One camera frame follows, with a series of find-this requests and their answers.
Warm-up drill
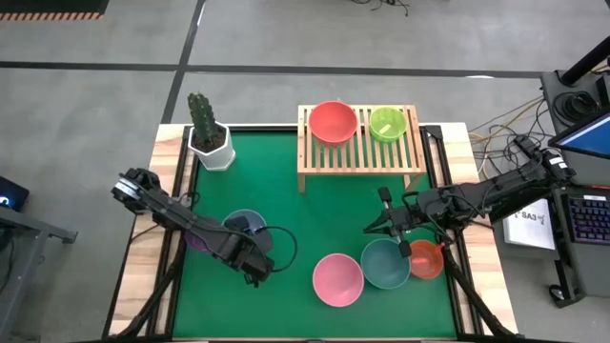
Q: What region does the white paper sheet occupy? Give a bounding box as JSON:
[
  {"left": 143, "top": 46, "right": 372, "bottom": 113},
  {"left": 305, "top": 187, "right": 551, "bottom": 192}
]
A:
[{"left": 502, "top": 197, "right": 558, "bottom": 252}]

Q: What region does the teal large bowl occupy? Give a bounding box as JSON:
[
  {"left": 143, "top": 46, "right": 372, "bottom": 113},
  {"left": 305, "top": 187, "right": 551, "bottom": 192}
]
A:
[{"left": 359, "top": 237, "right": 413, "bottom": 291}]

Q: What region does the computer screen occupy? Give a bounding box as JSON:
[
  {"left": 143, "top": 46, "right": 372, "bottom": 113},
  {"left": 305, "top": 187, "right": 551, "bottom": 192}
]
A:
[{"left": 547, "top": 110, "right": 610, "bottom": 160}]

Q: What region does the grey metal stand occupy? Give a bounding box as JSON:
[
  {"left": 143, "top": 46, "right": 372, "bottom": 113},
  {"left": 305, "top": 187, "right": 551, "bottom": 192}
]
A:
[{"left": 0, "top": 204, "right": 78, "bottom": 330}]

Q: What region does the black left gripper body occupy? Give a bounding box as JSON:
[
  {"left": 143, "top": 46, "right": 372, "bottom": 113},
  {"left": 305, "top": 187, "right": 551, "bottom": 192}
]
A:
[{"left": 213, "top": 231, "right": 276, "bottom": 287}]

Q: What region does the orange black hazard strip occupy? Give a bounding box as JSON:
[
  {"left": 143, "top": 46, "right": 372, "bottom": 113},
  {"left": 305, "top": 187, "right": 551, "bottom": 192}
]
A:
[{"left": 0, "top": 11, "right": 105, "bottom": 21}]

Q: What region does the red large bowl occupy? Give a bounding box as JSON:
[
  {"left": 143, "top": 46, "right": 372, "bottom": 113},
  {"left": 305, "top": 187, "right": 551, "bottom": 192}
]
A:
[{"left": 308, "top": 100, "right": 359, "bottom": 146}]

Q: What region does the black device with blue light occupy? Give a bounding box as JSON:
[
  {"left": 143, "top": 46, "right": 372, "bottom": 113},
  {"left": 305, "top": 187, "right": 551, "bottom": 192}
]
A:
[{"left": 0, "top": 174, "right": 30, "bottom": 213}]

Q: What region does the backlit black keyboard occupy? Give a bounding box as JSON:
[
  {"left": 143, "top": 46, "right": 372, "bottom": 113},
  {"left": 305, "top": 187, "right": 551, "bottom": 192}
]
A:
[{"left": 561, "top": 192, "right": 610, "bottom": 247}]

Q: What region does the black floor platform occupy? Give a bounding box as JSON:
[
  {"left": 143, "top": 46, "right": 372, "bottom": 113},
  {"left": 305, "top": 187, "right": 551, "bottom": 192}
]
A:
[{"left": 0, "top": 0, "right": 111, "bottom": 14}]

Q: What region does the pink large bowl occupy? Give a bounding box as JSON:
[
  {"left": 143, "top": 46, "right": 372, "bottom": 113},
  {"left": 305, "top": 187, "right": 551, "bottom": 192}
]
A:
[{"left": 312, "top": 252, "right": 366, "bottom": 308}]

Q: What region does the slate blue large bowl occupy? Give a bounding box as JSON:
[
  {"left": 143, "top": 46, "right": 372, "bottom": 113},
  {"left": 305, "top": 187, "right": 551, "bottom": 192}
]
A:
[{"left": 221, "top": 208, "right": 268, "bottom": 253}]

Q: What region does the coiled black cable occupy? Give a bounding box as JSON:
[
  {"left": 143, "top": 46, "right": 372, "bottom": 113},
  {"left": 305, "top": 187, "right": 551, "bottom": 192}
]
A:
[{"left": 552, "top": 90, "right": 600, "bottom": 123}]

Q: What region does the purple small bowl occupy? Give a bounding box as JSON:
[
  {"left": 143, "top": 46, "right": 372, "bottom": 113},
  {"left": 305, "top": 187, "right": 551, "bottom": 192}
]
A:
[{"left": 183, "top": 230, "right": 211, "bottom": 253}]

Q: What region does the dark grey equipment cart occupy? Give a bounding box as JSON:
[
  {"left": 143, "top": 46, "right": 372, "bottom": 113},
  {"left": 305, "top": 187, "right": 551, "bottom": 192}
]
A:
[{"left": 540, "top": 70, "right": 610, "bottom": 306}]

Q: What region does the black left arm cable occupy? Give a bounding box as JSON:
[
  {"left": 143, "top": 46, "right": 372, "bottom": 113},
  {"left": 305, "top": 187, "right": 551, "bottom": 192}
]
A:
[{"left": 256, "top": 225, "right": 299, "bottom": 274}]

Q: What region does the green small bowl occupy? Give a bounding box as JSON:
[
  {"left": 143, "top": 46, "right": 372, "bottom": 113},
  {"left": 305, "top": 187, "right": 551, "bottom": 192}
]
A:
[{"left": 369, "top": 106, "right": 408, "bottom": 144}]

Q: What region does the green table mat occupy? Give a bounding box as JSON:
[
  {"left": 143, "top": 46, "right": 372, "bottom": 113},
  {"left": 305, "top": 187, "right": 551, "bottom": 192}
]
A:
[{"left": 172, "top": 127, "right": 458, "bottom": 339}]

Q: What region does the white plant pot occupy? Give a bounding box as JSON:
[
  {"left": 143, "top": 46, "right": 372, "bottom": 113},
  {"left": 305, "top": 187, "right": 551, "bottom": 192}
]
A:
[{"left": 188, "top": 121, "right": 237, "bottom": 172}]

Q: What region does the black rig support strut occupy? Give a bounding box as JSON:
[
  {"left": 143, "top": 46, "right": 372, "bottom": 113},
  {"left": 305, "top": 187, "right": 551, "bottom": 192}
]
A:
[
  {"left": 442, "top": 256, "right": 519, "bottom": 340},
  {"left": 107, "top": 232, "right": 190, "bottom": 340}
]

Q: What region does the wooden slatted shelf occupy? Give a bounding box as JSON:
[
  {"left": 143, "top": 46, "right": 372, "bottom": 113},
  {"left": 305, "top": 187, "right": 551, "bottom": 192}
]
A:
[{"left": 296, "top": 104, "right": 428, "bottom": 194}]

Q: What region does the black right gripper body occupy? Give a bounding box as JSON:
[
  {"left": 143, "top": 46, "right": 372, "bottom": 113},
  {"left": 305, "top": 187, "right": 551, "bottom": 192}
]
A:
[{"left": 376, "top": 186, "right": 449, "bottom": 258}]

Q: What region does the black pole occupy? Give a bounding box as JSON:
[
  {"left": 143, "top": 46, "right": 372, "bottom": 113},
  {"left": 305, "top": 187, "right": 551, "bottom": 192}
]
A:
[{"left": 560, "top": 35, "right": 610, "bottom": 86}]

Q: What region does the green cactus plant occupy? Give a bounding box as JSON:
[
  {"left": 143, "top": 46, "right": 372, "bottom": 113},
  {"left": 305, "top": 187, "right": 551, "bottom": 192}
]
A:
[{"left": 186, "top": 91, "right": 219, "bottom": 147}]

